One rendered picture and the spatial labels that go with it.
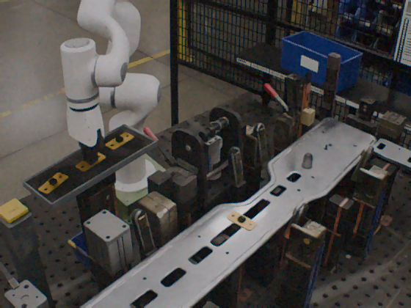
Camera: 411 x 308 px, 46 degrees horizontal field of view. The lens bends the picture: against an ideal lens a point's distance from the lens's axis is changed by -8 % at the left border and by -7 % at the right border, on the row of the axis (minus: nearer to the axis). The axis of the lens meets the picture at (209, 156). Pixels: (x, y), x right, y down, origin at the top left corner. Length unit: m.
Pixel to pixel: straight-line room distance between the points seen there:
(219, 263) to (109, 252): 0.28
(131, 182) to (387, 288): 0.96
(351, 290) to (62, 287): 0.93
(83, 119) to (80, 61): 0.16
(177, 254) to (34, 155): 2.35
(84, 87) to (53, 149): 2.38
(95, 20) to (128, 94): 0.42
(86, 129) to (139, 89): 0.39
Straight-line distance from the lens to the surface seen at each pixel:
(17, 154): 3.62
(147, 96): 1.62
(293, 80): 1.71
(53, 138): 3.71
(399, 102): 2.08
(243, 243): 1.36
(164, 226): 1.36
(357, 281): 1.73
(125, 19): 1.57
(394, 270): 1.81
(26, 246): 1.33
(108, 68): 1.19
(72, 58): 1.19
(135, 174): 1.84
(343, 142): 1.80
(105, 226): 1.26
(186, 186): 1.43
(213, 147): 1.45
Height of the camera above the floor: 1.96
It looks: 35 degrees down
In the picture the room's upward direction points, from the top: 1 degrees clockwise
